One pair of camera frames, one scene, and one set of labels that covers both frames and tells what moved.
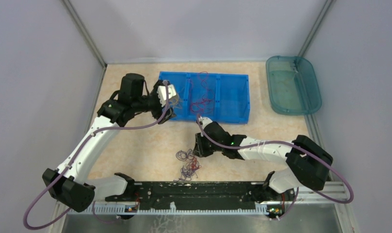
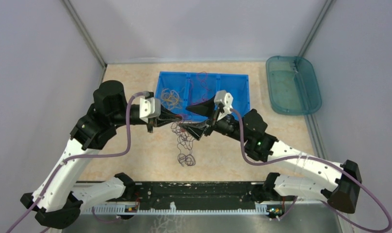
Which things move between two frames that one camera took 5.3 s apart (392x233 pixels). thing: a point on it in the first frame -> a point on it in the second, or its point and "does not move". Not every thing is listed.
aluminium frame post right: x=327 y=6 does not move
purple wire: x=192 y=164 -> x=184 y=141
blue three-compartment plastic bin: x=221 y=98 does not move
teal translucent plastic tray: x=293 y=85 does not move
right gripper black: x=199 y=150 -> x=197 y=129
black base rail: x=201 y=195 does not move
